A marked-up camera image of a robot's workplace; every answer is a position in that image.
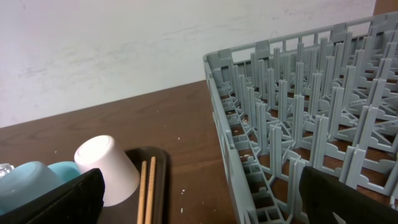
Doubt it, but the light blue bowl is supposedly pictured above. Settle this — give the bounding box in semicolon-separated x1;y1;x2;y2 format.
48;161;81;182

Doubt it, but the brown serving tray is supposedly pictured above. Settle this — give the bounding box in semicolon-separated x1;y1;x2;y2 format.
98;146;170;224

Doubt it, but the left wooden chopstick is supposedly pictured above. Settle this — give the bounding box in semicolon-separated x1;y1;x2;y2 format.
137;161;147;224

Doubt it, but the wooden chopstick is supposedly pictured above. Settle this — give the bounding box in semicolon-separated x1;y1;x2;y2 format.
137;161;147;224
144;156;156;224

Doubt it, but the grey dishwasher rack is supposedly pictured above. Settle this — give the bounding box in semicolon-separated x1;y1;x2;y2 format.
203;12;397;223

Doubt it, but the right wooden chopstick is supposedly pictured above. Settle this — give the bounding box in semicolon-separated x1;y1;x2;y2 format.
144;156;156;224

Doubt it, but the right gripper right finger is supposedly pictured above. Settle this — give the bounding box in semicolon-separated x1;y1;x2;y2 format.
299;166;397;224

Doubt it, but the foil wrapper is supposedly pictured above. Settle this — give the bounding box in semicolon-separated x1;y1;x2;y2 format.
0;163;14;179

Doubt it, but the light blue cup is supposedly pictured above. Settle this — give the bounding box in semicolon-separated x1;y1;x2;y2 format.
1;161;65;213

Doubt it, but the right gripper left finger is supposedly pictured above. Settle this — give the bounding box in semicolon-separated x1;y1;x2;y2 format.
1;168;105;224

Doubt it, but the white cup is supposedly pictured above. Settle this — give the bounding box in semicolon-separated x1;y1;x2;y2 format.
74;135;140;207

